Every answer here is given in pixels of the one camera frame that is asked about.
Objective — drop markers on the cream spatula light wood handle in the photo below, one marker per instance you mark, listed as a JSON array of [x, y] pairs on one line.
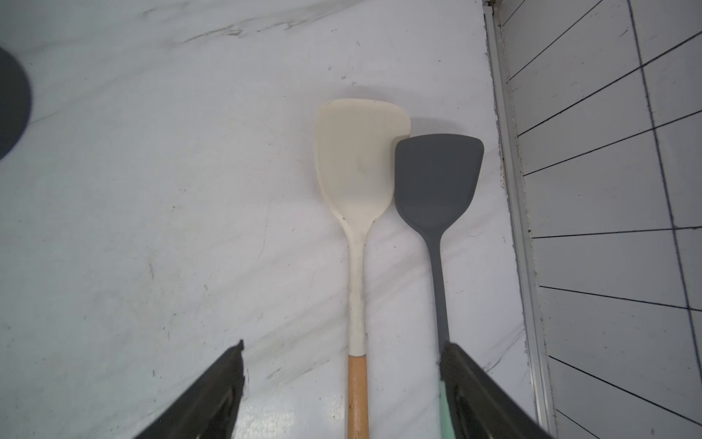
[[354, 144]]

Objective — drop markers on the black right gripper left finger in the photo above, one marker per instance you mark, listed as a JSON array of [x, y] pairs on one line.
[[209, 407]]

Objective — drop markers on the grey utensil rack stand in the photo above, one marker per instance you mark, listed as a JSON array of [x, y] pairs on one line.
[[15, 101]]

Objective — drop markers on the grey spatula mint handle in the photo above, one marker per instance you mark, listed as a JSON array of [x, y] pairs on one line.
[[435, 180]]

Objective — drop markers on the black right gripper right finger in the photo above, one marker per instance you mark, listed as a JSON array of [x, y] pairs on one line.
[[474, 406]]

